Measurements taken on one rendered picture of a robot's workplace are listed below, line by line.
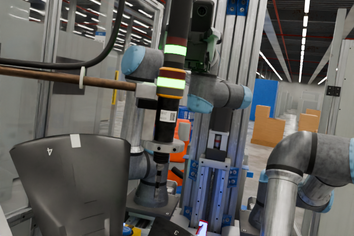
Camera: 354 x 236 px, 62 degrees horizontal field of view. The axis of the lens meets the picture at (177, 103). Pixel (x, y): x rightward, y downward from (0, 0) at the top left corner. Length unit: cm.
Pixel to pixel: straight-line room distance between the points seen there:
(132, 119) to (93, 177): 60
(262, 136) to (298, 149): 894
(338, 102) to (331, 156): 142
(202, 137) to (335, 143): 68
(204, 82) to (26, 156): 46
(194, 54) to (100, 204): 35
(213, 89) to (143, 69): 37
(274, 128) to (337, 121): 754
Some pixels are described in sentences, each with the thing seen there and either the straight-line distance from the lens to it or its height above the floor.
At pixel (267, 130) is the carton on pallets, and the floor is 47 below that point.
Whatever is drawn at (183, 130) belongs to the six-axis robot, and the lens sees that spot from 435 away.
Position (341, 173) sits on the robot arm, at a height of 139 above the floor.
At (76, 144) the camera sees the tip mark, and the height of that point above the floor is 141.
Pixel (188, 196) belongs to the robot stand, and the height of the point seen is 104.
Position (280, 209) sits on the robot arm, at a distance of 80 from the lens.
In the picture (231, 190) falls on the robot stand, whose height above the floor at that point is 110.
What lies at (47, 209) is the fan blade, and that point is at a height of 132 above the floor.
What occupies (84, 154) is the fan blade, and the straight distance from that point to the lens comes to 60.
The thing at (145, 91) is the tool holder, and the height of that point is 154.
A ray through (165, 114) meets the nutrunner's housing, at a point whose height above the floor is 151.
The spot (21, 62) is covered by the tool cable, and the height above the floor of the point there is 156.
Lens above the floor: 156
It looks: 4 degrees down
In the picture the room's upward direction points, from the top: 8 degrees clockwise
